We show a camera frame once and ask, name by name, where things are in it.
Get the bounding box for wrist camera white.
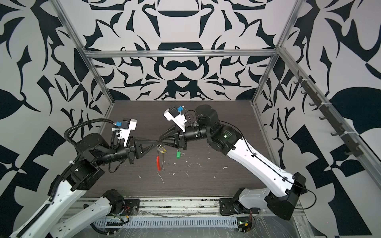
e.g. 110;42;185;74
164;106;187;132
112;119;138;147

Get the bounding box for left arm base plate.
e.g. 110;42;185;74
117;199;140;216

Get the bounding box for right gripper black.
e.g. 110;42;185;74
161;123;215;151

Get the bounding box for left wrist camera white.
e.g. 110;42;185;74
112;119;138;147

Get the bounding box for aluminium front rail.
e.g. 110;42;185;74
59;196;306;220

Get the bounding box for left black corrugated cable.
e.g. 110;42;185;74
63;118;117;146

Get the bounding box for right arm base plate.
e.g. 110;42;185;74
219;198;260;216

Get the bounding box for small green circuit board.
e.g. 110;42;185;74
237;216;256;233

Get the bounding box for white slotted cable duct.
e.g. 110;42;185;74
94;217;238;229

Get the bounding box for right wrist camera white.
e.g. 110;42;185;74
164;106;187;132

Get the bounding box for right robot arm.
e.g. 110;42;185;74
159;105;307;221

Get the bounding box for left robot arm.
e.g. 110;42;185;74
10;133;158;238

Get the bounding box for red capped key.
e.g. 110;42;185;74
156;156;162;172

